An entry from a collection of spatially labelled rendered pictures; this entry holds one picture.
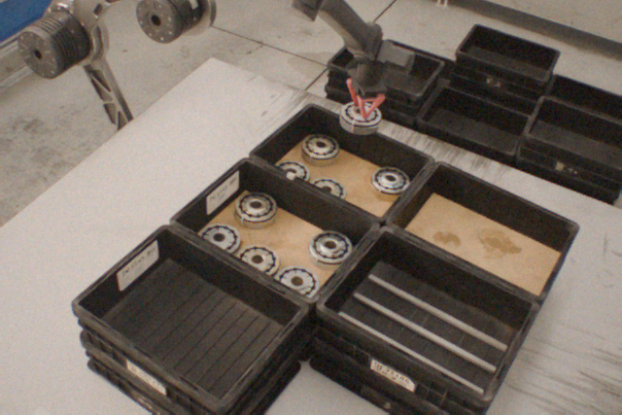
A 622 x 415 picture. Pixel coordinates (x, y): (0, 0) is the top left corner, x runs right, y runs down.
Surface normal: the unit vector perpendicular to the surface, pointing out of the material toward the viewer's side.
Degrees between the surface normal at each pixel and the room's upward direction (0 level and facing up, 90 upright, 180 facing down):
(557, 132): 0
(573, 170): 90
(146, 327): 0
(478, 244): 0
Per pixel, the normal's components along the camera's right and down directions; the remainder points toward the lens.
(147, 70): 0.08, -0.74
